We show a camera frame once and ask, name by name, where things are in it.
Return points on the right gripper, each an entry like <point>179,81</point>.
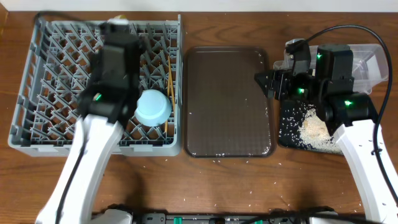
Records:
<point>283,76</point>

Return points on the wooden chopstick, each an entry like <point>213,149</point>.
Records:
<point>170,90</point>
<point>171,101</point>

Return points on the rice and nut waste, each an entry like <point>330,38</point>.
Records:
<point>314,127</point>

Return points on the light blue bowl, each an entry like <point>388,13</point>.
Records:
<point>153,108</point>

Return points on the yellow plate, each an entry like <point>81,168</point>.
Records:
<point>120,17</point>

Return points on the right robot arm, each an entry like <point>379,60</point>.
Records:
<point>337,79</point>

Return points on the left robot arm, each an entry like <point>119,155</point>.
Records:
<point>105,105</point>

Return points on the black waste tray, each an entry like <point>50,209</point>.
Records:
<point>292,127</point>

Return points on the grey plastic dishwasher rack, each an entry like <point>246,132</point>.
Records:
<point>57,70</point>

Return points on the clear plastic waste bin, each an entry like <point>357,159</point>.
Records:
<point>369,65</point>

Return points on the dark brown serving tray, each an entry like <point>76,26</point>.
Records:
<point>225,113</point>

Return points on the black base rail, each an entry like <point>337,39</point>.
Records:
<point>119,213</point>

